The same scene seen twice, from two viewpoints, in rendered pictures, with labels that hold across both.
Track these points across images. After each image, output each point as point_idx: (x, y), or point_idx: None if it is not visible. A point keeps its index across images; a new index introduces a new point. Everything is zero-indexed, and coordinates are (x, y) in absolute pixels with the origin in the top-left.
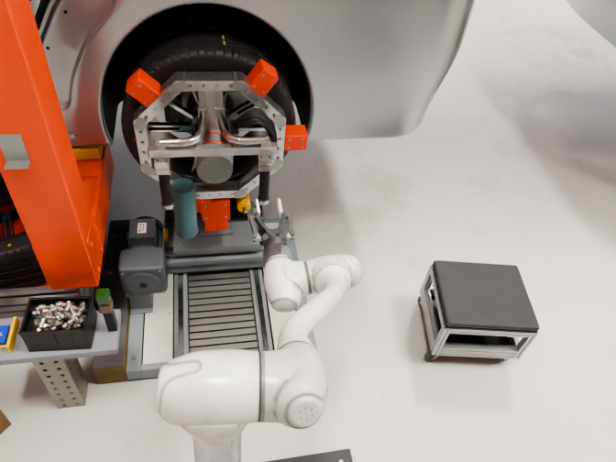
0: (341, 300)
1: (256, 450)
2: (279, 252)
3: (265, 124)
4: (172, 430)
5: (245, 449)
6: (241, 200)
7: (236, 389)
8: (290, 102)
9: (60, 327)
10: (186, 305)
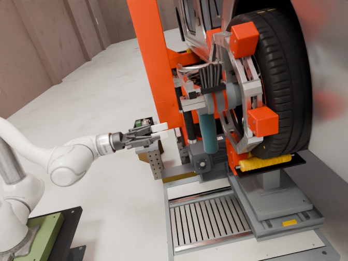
0: (22, 156)
1: (114, 258)
2: (100, 135)
3: (201, 73)
4: (136, 214)
5: (116, 251)
6: (243, 159)
7: None
8: (273, 82)
9: None
10: (208, 198)
